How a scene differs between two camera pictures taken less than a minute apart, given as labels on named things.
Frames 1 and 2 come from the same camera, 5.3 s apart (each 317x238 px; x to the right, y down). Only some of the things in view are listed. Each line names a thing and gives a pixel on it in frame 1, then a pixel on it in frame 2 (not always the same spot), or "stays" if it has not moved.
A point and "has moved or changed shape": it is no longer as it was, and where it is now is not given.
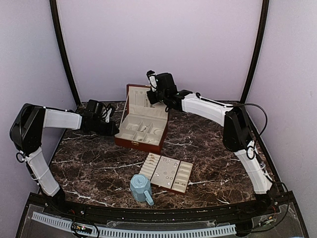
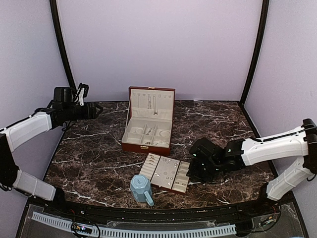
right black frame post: [261, 36] stays
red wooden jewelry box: [145, 123] has moved or changed shape
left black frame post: [53, 5] stays
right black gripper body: [154, 99] to [203, 172]
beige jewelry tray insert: [167, 172] stays
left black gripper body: [106, 131] to [85, 115]
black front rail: [140, 214] stays
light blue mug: [141, 189] stays
